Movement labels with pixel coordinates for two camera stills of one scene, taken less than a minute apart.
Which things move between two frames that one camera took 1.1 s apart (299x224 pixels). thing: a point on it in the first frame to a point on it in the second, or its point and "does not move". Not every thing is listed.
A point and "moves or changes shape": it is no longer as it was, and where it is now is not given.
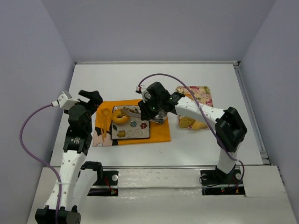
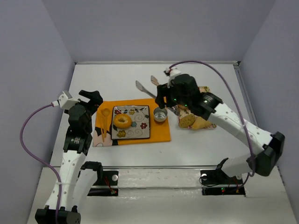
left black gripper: [89, 102] does not move
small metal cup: [160, 118] does not move
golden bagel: [118, 118] moves or changes shape
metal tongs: [137, 113] moves or changes shape
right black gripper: [145, 112] to [164, 92]
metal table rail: [174, 166] does not move
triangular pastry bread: [197, 125] does not move
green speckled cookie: [185, 122] does not move
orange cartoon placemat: [102, 132] does not move
